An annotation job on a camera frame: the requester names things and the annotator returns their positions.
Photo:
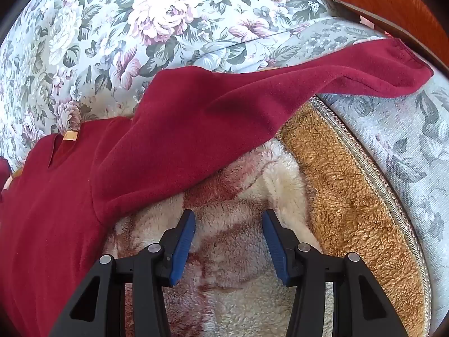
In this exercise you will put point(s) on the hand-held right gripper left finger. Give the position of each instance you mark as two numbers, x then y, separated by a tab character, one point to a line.
183	242

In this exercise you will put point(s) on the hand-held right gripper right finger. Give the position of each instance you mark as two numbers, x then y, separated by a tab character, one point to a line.
275	245

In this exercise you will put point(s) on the dark red sweater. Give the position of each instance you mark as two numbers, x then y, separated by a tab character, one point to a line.
175	130

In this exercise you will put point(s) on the brown cream fleece blanket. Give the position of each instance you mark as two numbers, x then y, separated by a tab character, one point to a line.
350	189

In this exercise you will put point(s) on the floral upholstered sofa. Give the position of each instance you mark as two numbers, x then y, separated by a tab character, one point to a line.
158	17

